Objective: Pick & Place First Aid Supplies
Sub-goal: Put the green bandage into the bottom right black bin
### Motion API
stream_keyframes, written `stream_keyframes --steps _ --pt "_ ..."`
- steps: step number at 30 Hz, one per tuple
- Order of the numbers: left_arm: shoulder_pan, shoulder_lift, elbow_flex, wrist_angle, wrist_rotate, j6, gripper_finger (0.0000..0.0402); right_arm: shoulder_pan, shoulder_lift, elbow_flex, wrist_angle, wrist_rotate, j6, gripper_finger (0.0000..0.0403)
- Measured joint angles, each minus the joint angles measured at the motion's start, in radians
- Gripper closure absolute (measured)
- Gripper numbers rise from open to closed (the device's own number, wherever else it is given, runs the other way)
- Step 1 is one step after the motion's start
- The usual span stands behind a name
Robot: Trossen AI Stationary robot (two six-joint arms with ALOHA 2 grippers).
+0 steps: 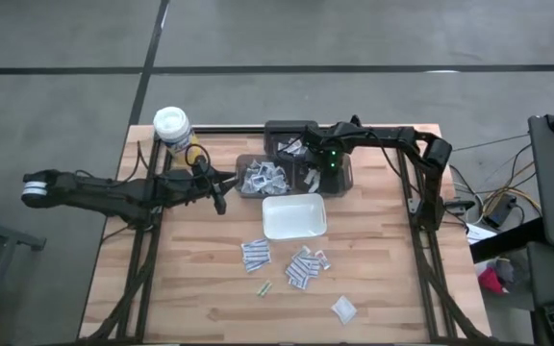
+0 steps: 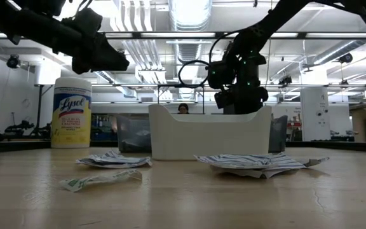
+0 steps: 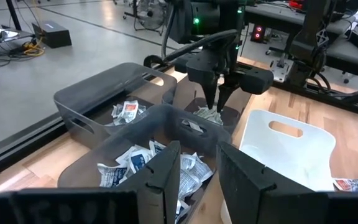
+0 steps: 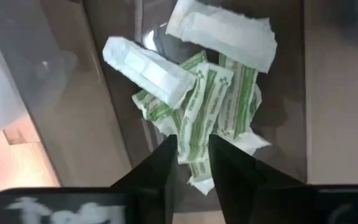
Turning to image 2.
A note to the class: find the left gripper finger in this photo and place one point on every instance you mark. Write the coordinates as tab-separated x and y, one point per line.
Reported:
117	62

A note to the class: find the green print white packet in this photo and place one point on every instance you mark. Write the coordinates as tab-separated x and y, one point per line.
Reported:
100	179

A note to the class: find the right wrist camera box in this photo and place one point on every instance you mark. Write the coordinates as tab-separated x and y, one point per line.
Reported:
224	99

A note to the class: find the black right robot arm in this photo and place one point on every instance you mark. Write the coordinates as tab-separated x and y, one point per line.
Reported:
275	16

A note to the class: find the white square column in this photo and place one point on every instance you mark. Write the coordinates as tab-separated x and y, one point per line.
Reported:
314	127

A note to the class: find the grey translucent plastic bin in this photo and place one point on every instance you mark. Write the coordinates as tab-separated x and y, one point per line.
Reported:
132	133
278	133

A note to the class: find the black rig beam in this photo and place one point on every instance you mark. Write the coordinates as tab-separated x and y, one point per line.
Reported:
170	35

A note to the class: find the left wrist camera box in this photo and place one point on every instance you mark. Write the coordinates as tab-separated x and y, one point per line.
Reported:
83	22

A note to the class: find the blue striped white packet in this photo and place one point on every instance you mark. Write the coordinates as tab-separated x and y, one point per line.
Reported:
253	161
114	161

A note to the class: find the black background metal frame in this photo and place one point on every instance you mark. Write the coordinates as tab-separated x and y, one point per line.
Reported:
170	85

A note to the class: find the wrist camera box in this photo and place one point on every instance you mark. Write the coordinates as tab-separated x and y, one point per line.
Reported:
83	22
224	99

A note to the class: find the yellow Lysol wipes canister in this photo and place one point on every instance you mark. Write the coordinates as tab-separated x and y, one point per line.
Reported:
71	127

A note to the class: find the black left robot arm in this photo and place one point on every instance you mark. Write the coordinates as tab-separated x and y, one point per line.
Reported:
27	27

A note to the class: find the white plastic bin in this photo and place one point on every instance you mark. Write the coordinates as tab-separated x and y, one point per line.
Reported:
208	140

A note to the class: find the black ceiling lamp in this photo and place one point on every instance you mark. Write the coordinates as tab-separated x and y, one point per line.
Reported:
284	80
345	58
13	61

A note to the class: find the person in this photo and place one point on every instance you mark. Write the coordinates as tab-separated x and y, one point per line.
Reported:
183	108

